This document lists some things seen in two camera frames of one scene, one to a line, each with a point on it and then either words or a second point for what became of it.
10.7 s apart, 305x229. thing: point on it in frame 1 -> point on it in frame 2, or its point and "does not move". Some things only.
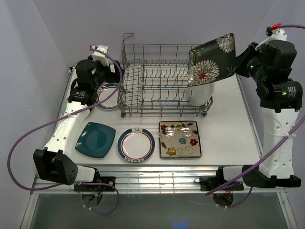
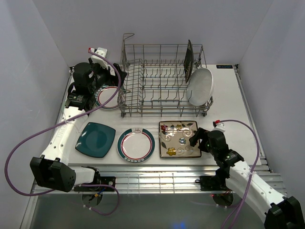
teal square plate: (96, 140) does not move
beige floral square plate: (179, 139) does not move
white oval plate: (200, 94) does not move
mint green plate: (64, 107) does not move
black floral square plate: (212, 61) -> (188, 61)
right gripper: (240, 59) -> (201, 133)
